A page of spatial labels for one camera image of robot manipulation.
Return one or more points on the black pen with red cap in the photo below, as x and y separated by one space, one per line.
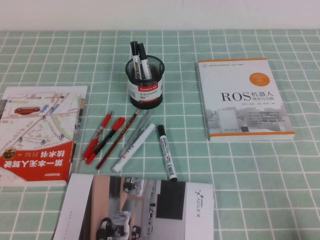
107 140

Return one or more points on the grey translucent gel pen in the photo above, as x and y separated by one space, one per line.
144 120

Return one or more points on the black mesh pen holder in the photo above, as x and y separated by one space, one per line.
147 103

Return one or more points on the black marker with barcode label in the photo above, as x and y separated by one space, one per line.
167 152

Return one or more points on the red and black pencil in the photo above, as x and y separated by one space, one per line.
117 140

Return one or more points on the AgileX brochure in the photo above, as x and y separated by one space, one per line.
125 212

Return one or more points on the white paint marker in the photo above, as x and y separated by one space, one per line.
135 147

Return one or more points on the black cap white marker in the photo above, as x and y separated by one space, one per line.
144 59

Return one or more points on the red and white map book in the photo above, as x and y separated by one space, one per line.
37 125

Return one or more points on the white ROS textbook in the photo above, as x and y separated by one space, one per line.
237 112

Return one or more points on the red ballpoint pen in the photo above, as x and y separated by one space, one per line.
100 130

